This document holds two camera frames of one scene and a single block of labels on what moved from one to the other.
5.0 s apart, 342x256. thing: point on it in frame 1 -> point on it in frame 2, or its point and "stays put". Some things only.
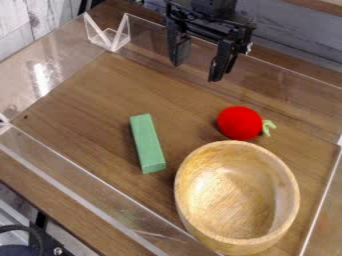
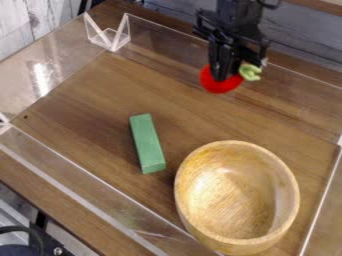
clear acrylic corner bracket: [109, 38] stays put
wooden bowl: [237, 196] stays put
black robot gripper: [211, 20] -> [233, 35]
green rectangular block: [150, 151] stays put
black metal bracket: [52, 245] stays put
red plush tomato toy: [241, 123] -> [219, 87]
